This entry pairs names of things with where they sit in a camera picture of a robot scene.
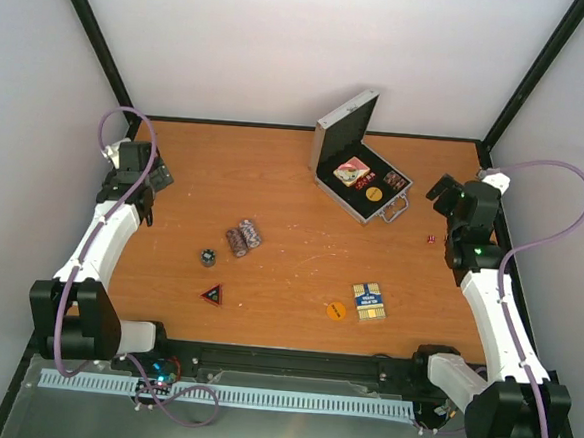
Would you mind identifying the red playing card deck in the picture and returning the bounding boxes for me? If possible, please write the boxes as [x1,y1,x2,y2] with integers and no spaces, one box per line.
[333,156,371,190]

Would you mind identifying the black front rail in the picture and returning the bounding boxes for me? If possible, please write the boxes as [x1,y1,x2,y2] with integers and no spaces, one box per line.
[135,339,412,385]

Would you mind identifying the poker chips in case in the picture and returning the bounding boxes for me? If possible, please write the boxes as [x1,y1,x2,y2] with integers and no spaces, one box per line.
[384,171,409,191]

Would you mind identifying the orange round button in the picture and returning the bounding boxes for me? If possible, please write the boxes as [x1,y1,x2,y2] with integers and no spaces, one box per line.
[326,301,347,321]

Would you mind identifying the red dice row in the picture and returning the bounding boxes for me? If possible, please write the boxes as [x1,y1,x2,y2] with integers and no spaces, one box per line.
[352,172,375,190]

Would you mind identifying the clear dealer puck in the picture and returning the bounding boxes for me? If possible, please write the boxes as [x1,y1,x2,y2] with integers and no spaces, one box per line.
[334,164,360,186]

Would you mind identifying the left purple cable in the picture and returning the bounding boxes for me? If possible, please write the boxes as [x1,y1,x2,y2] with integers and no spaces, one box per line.
[50,102,241,429]

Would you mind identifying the light blue cable duct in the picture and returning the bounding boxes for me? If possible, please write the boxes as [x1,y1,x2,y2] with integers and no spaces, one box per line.
[37,368,415,424]

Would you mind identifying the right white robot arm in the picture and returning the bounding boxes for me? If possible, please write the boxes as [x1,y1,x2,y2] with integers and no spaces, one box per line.
[415,173,571,438]

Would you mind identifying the black red triangle button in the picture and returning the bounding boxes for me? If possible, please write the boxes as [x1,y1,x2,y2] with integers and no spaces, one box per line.
[199,284,223,306]

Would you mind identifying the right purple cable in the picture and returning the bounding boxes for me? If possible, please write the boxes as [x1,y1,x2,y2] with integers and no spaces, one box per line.
[416,151,584,438]

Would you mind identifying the purple cable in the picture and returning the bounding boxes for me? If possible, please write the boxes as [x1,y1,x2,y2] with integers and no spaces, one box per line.
[50,102,241,429]
[416,151,584,438]

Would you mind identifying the small dark chip stack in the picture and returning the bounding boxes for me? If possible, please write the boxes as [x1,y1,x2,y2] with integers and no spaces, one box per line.
[200,248,217,267]

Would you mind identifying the aluminium poker case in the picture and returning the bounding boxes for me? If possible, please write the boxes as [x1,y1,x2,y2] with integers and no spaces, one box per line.
[309,89,413,224]

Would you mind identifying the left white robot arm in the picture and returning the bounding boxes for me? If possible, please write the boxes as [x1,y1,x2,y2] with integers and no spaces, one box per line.
[29,138,172,373]

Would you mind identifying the orange button in case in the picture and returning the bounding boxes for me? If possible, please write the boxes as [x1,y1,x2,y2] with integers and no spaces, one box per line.
[365,186,383,203]

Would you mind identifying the blue gold card deck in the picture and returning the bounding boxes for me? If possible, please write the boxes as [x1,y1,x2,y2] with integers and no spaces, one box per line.
[352,282,387,321]

